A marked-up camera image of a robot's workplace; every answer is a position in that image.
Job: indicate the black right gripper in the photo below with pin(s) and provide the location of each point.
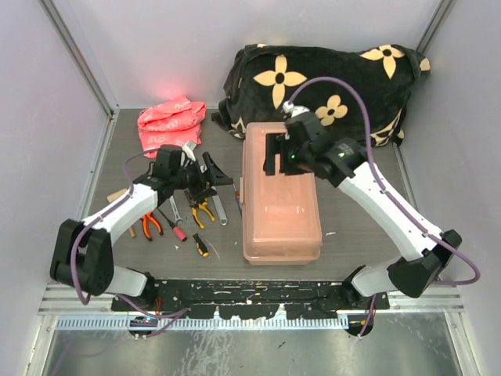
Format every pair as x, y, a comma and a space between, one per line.
278, 143

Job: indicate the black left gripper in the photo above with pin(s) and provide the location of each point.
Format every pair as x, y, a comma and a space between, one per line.
196, 192

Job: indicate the pink plastic tool box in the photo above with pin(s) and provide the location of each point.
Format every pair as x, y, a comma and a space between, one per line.
281, 224

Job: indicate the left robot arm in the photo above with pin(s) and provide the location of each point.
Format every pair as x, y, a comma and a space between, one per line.
83, 255

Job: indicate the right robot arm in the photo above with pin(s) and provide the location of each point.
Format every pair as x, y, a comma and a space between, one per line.
425, 250

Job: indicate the silver adjustable wrench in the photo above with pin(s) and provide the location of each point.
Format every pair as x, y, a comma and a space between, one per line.
220, 210

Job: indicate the silver combination spanner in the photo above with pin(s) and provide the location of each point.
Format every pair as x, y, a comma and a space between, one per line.
174, 208

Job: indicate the pink plastic bag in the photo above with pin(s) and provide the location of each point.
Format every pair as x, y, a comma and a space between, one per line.
174, 122

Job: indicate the black floral pillow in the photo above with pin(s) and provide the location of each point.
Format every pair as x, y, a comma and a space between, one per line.
264, 77

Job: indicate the yellow handled pliers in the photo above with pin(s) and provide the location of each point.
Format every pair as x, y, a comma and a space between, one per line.
201, 206

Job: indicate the blue handled screwdriver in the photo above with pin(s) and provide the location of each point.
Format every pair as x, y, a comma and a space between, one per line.
237, 199

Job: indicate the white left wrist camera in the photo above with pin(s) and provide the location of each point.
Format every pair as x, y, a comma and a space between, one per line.
188, 148

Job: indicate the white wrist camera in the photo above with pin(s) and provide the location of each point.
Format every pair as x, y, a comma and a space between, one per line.
188, 148
291, 110

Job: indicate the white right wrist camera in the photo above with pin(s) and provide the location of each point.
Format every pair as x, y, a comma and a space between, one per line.
291, 110

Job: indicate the pink handled screwdriver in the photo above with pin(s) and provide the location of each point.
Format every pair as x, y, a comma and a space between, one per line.
177, 231

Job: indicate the orange handled pliers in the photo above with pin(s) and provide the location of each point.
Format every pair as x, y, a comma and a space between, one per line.
147, 220

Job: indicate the wooden hammer handle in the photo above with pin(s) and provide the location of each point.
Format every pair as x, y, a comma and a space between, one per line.
119, 197

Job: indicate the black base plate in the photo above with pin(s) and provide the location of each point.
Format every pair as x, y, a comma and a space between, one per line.
250, 299

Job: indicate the white slotted cable duct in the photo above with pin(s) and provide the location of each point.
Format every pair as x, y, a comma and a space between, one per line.
144, 323

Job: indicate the aluminium frame rail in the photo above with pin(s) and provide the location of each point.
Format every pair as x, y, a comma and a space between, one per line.
60, 299

